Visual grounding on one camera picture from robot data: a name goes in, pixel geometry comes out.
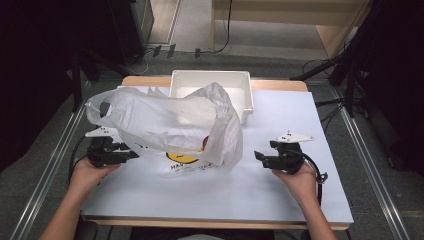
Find black metal stand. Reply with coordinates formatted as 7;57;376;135
69;49;102;113

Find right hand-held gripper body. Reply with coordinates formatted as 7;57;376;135
262;130;315;175

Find translucent white plastic bag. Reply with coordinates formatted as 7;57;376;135
84;82;244;177

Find white floor cable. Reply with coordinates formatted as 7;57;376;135
132;49;150;76

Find light wooden shelf unit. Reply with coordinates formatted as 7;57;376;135
210;0;372;60

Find dark cabinet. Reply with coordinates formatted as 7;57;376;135
109;0;155;66

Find black hanging cable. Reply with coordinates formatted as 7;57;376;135
214;0;234;54

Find black tripod stand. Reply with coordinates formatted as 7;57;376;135
289;0;371;118

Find wooden table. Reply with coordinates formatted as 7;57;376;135
81;75;351;232

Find person's left hand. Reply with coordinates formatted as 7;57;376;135
70;156;122;201

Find white plastic bin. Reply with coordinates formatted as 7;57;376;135
169;69;255;125

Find metal floor rail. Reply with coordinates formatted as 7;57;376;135
9;79;92;240
329;83;413;240

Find person's right hand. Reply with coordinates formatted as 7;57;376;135
271;163;320;207

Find white table mat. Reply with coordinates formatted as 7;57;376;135
81;85;354;224

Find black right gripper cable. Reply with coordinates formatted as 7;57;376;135
293;149;329;206

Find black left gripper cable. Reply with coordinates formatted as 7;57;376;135
67;133;98;185

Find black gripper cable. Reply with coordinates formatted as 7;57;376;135
67;133;98;185
293;149;329;206

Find person's dark clothing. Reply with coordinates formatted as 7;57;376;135
129;227;275;240

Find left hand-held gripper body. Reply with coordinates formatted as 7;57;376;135
84;126;131;168

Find black floor cables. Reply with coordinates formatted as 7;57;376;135
301;58;346;132

